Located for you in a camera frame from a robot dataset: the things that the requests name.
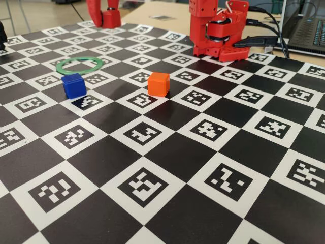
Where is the blue cube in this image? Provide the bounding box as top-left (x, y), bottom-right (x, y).
top-left (61, 73), bottom-right (87, 99)

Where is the orange cube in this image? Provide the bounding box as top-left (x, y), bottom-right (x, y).
top-left (147, 72), bottom-right (170, 97)

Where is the small marker sheet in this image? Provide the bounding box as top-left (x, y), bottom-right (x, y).
top-left (149, 15), bottom-right (176, 21)

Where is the grey metal chair leg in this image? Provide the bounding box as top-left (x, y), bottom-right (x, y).
top-left (19, 0), bottom-right (31, 26)
top-left (6, 0), bottom-right (16, 34)

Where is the black stand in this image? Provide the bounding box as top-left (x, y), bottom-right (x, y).
top-left (0, 21), bottom-right (8, 50)

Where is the black white marker mat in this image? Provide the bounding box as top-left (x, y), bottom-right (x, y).
top-left (0, 20), bottom-right (325, 244)

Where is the dark laptop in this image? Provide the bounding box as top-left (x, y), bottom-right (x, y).
top-left (281, 0), bottom-right (325, 55)

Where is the green ring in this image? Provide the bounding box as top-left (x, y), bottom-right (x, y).
top-left (55, 56), bottom-right (104, 76)

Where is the black usb cable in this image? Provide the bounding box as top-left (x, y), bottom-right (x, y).
top-left (248, 6), bottom-right (290, 59)
top-left (246, 19), bottom-right (286, 51)

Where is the black power plug cable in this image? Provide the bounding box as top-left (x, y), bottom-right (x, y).
top-left (233, 35), bottom-right (280, 49)

